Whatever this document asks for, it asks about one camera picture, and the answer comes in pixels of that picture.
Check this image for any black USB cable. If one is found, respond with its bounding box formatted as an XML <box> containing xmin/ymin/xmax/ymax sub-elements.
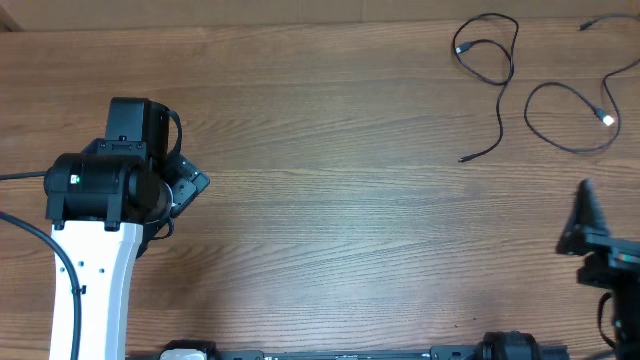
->
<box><xmin>451</xmin><ymin>12</ymin><xmax>520</xmax><ymax>164</ymax></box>
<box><xmin>523</xmin><ymin>12</ymin><xmax>640</xmax><ymax>154</ymax></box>

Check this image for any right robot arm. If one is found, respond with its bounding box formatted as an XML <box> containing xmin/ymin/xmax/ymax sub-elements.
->
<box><xmin>556</xmin><ymin>179</ymin><xmax>639</xmax><ymax>359</ymax></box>

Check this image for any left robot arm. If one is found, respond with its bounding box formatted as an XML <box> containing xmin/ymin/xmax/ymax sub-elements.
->
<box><xmin>44</xmin><ymin>97</ymin><xmax>210</xmax><ymax>359</ymax></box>

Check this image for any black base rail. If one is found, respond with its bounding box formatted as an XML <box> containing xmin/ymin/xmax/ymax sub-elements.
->
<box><xmin>127</xmin><ymin>331</ymin><xmax>570</xmax><ymax>360</ymax></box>

